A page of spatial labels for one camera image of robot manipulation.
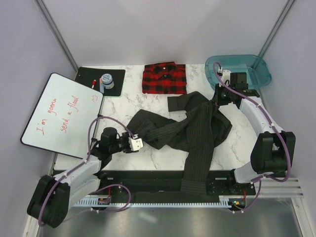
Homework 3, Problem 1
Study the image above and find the dark grey pinstripe shirt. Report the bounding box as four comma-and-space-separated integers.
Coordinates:
127, 91, 232, 195

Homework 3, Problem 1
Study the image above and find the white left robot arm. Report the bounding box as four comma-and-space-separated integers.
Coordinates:
27, 127, 143, 228

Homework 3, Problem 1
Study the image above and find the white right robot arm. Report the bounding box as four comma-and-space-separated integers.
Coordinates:
212, 69, 296, 195

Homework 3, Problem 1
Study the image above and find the teal transparent plastic bin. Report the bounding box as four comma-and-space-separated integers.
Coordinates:
204, 54, 272, 89

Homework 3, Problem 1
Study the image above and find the blue pink eraser stick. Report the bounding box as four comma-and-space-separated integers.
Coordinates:
99, 78, 104, 94

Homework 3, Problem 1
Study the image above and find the red black plaid shirt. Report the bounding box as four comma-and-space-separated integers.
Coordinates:
142, 62, 187, 94

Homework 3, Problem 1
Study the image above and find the black mat green edge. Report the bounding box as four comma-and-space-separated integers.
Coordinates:
75, 67, 125, 97

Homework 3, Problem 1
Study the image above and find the white whiteboard with red writing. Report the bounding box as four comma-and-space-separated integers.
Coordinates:
21, 73, 103, 158

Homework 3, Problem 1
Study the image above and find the small blue white jar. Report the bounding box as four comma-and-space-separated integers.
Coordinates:
101, 74, 115, 89

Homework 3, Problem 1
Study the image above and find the red whiteboard marker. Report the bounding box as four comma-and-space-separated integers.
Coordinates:
91, 80, 96, 89

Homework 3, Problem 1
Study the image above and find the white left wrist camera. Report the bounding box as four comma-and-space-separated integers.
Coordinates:
128, 134, 144, 152

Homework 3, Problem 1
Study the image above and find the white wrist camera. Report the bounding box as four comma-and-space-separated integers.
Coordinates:
128, 134, 144, 152
217, 70, 231, 85

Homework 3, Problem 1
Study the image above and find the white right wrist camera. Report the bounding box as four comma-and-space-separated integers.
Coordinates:
217, 70, 231, 85

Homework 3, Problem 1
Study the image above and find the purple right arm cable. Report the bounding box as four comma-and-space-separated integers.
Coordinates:
213, 61, 293, 214

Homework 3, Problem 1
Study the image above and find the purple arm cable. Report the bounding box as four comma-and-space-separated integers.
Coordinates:
213, 61, 293, 214
38, 116, 138, 226

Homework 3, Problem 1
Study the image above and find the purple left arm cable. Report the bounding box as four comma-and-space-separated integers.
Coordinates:
38, 116, 138, 226

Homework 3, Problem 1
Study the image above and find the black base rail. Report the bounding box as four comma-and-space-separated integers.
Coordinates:
97, 170, 256, 200

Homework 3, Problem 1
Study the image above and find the light blue cable duct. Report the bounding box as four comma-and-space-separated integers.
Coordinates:
74, 195, 245, 208

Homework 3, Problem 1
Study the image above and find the aluminium frame post right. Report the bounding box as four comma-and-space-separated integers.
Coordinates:
258, 0, 296, 58

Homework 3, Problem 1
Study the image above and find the aluminium frame post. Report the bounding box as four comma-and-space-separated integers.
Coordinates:
258, 0, 296, 58
35, 0, 79, 72

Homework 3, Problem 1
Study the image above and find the aluminium frame post left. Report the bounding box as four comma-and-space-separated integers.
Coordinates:
35, 0, 79, 72

